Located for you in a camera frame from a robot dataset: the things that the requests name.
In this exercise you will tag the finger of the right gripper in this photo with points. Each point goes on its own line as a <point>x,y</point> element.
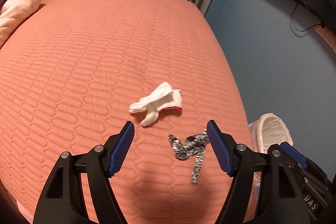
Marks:
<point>294,154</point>

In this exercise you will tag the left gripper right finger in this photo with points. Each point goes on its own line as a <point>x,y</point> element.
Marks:
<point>223,145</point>

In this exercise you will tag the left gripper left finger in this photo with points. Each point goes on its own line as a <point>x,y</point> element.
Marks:
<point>120,146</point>

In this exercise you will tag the white glove red trim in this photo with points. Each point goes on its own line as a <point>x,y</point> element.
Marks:
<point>161,98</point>

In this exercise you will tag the trash bin with white bag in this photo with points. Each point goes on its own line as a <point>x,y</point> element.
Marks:
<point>269,129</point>

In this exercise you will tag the black white speckled sock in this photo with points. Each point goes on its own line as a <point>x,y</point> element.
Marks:
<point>195,145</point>

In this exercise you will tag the pink quilted mattress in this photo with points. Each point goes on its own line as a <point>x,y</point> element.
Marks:
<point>68,76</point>

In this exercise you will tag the beige wall socket panel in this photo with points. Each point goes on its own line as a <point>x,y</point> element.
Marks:
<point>327,35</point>

